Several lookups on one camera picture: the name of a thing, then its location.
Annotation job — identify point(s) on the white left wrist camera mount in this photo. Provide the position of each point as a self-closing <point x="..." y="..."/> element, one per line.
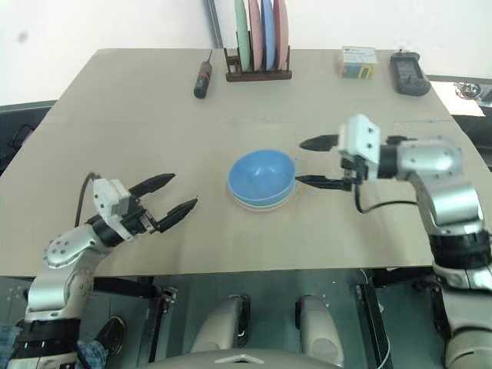
<point x="105" y="194"/>

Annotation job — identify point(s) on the blue plate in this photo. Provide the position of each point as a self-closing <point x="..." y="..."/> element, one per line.
<point x="268" y="34"/>

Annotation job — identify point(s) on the pink plate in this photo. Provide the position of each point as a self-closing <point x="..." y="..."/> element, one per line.
<point x="255" y="34"/>
<point x="282" y="34"/>

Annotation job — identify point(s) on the black handheld controller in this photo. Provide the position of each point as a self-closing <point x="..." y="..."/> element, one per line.
<point x="409" y="75"/>

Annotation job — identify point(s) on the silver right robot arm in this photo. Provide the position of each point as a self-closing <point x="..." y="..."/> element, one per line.
<point x="449" y="200"/>

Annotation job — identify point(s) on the white paper sheet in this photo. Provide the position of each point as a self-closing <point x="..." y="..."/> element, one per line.
<point x="446" y="96"/>

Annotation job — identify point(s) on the small white blue carton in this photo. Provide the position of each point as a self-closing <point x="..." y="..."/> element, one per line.
<point x="357" y="63"/>

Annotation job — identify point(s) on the black table frame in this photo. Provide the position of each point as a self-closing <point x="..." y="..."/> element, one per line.
<point x="127" y="286"/>

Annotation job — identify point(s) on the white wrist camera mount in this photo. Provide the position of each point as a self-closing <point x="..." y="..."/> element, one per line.
<point x="105" y="194"/>
<point x="359" y="134"/>

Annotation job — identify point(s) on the blue plastic bowl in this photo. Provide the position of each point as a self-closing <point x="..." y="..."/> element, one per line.
<point x="259" y="175"/>

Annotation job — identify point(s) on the black shoe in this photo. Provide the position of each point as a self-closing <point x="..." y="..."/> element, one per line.
<point x="111" y="334"/>

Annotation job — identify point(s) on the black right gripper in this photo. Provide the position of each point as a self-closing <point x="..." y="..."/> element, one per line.
<point x="351" y="169"/>

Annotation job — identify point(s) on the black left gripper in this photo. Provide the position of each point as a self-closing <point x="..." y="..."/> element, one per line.
<point x="135" y="221"/>

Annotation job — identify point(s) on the pink plastic bowl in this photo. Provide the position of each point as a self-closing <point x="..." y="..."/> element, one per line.
<point x="261" y="209"/>

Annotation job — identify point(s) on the blue patterned cloth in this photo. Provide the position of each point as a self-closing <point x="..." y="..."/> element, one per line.
<point x="90" y="355"/>

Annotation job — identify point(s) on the grey rounded robot leg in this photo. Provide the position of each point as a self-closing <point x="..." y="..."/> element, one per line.
<point x="319" y="326"/>
<point x="219" y="326"/>

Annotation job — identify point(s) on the green plate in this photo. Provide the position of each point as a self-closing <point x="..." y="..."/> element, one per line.
<point x="241" y="34"/>

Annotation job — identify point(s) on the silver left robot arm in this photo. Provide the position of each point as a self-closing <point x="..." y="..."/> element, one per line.
<point x="63" y="246"/>

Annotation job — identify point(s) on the black red screwdriver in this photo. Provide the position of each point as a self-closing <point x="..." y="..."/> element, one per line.
<point x="203" y="78"/>

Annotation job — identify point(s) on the grey robot torso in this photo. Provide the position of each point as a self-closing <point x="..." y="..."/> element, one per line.
<point x="242" y="359"/>

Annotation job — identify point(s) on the dark wooden plate rack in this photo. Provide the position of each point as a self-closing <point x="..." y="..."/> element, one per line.
<point x="257" y="75"/>

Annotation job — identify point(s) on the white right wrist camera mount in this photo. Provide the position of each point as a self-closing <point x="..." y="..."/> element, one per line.
<point x="359" y="134"/>

